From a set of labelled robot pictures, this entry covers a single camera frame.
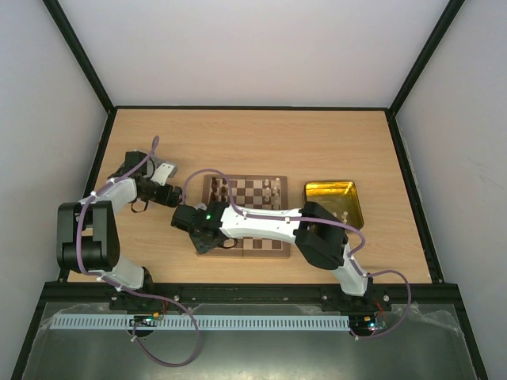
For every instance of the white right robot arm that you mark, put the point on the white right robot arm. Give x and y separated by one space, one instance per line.
317 234

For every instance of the wooden chess board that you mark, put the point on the wooden chess board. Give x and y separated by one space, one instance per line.
252 191

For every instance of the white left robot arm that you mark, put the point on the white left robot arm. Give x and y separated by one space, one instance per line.
87 236

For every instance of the gold metal tin tray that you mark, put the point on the gold metal tin tray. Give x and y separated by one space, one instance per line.
339 197

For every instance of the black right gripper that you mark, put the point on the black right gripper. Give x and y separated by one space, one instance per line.
203 241

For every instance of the slotted white cable duct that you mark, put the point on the slotted white cable duct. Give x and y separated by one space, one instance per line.
202 322

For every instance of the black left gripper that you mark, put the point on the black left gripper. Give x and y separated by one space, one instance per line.
172 202

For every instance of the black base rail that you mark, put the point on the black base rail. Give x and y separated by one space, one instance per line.
327 297

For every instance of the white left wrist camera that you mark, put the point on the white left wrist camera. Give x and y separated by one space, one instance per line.
163 172

